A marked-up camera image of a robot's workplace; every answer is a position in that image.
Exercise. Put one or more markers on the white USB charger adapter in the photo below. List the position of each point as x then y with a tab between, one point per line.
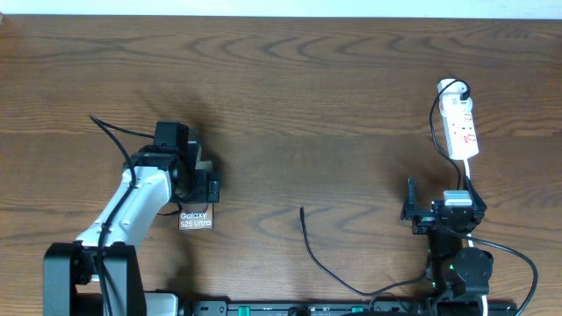
450	90

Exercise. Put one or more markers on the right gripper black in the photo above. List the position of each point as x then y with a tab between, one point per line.
425	219

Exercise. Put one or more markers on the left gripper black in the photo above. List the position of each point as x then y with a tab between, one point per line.
199	193

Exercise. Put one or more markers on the white power strip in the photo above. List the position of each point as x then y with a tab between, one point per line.
459	128

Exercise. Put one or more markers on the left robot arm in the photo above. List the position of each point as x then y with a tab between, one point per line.
98	273

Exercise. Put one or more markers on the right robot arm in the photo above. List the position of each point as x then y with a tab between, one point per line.
460	272

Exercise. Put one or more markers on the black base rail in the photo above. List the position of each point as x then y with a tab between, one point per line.
379	307

